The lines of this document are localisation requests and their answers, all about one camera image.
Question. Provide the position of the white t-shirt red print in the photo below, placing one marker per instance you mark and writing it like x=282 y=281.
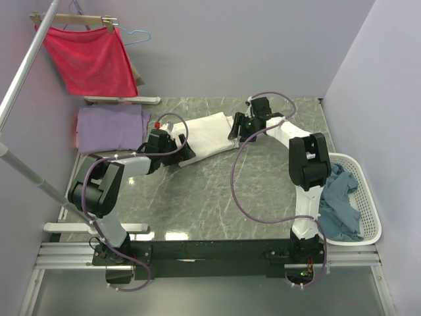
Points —
x=208 y=136

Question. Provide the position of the metal clothes rack pole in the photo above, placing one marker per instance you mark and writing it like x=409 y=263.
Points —
x=39 y=129

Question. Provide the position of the blue-grey t-shirt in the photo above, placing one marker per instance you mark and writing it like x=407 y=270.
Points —
x=338 y=219

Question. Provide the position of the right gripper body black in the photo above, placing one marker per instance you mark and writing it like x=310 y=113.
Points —
x=249 y=128

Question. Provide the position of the white laundry basket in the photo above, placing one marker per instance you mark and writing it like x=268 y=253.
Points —
x=361 y=200

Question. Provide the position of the aluminium rail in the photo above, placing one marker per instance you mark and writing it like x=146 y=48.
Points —
x=79 y=255

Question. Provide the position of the white rack foot front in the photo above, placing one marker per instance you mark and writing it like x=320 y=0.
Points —
x=59 y=228

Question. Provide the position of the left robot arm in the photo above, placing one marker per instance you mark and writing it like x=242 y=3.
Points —
x=95 y=189

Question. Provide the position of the folded purple t-shirt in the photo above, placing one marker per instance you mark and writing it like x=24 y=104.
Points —
x=102 y=128

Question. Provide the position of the black base beam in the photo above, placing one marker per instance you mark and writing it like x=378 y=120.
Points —
x=216 y=258

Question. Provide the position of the white rack foot rear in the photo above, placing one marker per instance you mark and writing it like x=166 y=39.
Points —
x=117 y=100

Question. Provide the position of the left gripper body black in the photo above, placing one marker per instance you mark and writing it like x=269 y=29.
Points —
x=170 y=158

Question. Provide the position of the red towel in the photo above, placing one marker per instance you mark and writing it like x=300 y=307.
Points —
x=91 y=63

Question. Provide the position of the wooden clip hanger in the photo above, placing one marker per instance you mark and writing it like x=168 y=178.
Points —
x=108 y=22

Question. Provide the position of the white rack foot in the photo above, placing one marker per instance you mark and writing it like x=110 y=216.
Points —
x=117 y=100
x=59 y=228

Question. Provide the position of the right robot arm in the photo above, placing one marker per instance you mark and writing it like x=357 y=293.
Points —
x=308 y=159

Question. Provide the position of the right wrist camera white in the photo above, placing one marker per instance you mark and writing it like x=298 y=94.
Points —
x=249 y=111

